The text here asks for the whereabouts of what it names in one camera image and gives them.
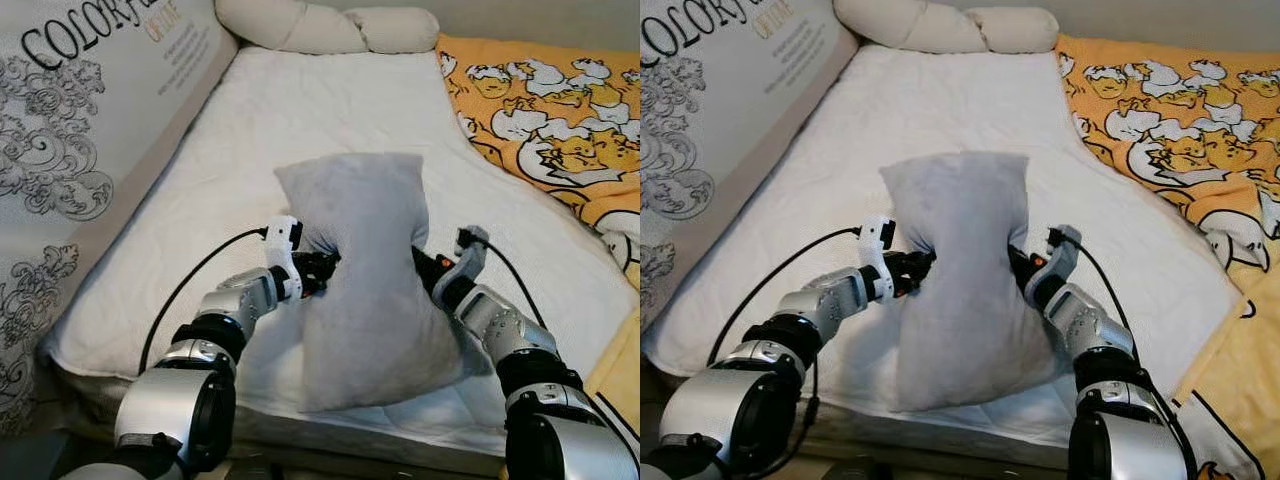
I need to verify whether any grey plush pillow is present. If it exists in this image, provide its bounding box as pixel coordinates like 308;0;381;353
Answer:
880;152;1076;413
273;152;471;413

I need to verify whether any yellow cartoon egg duvet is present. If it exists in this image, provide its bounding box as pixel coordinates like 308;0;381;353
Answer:
1055;35;1280;480
437;35;641;441

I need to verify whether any white quilted mattress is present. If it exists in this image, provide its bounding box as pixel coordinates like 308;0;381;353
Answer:
645;45;1241;471
45;45;641;451

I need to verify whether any cream long bolster pillow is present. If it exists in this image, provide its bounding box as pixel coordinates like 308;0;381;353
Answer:
215;0;441;56
833;0;1061;56

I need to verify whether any grey floral printed headboard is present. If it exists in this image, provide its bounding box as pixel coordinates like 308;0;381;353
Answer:
0;0;241;433
640;0;861;333

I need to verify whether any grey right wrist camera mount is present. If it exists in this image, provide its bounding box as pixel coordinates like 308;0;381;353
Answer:
1040;225;1092;306
440;225;491;306

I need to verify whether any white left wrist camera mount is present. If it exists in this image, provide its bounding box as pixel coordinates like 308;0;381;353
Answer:
858;215;897;301
265;215;304;301

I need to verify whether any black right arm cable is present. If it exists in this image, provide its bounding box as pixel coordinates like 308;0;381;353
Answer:
458;230;549;333
1045;228;1196;471

